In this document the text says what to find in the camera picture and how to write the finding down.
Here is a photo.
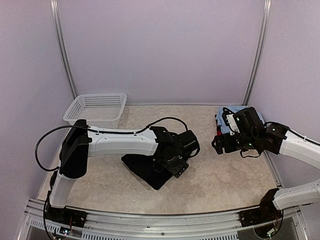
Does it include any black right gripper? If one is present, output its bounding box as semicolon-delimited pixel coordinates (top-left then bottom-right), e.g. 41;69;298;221
212;132;259;154

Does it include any light blue shirt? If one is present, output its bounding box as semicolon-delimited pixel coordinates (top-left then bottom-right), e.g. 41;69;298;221
215;105;266;135

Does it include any black long sleeve shirt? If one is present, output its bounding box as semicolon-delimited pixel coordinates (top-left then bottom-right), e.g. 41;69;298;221
121;154;173;190

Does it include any white perforated plastic basket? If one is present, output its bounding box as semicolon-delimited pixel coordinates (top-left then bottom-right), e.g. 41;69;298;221
63;93;127;129

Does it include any red black plaid shirt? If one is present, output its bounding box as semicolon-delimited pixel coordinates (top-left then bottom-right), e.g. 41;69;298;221
215;114;222;136

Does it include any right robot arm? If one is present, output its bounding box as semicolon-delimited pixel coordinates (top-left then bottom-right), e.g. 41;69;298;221
211;107;320;222

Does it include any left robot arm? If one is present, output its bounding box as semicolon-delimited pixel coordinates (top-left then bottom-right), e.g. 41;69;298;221
40;119;200;223

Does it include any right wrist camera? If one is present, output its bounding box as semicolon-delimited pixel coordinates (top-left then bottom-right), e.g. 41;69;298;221
222;111;239;136

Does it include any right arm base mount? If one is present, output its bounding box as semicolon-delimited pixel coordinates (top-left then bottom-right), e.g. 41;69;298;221
239;188;283;227

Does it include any aluminium front rail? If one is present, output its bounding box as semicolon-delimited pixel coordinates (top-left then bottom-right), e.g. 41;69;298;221
15;199;311;240

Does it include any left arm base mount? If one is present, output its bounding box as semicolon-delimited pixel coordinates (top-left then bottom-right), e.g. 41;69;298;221
44;206;88;228

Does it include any right aluminium corner post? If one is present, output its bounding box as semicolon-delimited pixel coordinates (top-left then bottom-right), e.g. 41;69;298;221
242;0;272;106

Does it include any aluminium corner post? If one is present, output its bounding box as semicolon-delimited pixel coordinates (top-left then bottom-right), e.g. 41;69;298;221
242;0;272;106
49;0;78;99

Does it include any left aluminium corner post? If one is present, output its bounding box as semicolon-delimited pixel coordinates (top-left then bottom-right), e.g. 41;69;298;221
49;0;78;99

